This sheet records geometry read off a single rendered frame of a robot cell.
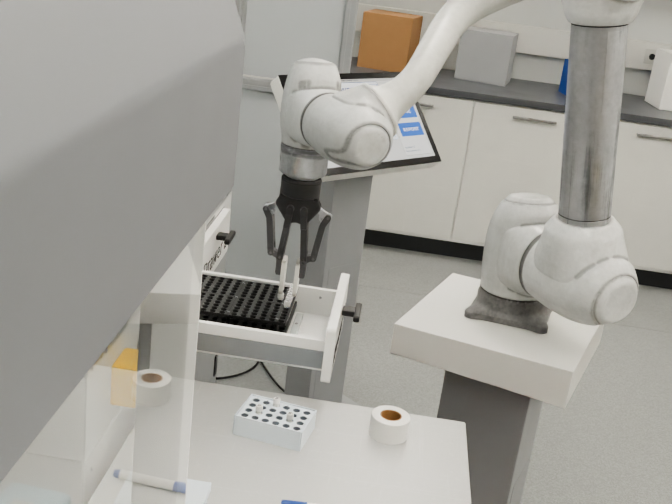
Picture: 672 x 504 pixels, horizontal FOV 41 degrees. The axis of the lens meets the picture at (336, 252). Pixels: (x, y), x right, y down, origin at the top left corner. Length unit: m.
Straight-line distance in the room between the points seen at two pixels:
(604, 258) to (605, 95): 0.31
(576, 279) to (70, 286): 1.40
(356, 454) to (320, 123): 0.57
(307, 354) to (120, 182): 1.18
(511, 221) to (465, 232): 2.86
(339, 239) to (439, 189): 2.02
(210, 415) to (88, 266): 1.18
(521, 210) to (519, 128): 2.74
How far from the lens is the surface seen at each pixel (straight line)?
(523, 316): 1.99
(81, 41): 0.47
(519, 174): 4.70
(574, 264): 1.76
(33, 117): 0.40
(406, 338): 1.91
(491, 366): 1.87
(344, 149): 1.43
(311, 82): 1.57
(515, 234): 1.91
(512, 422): 2.05
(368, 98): 1.47
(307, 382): 2.90
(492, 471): 2.13
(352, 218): 2.74
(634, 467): 3.30
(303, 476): 1.51
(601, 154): 1.73
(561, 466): 3.18
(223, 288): 1.80
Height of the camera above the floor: 1.61
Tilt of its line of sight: 20 degrees down
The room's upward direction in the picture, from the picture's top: 7 degrees clockwise
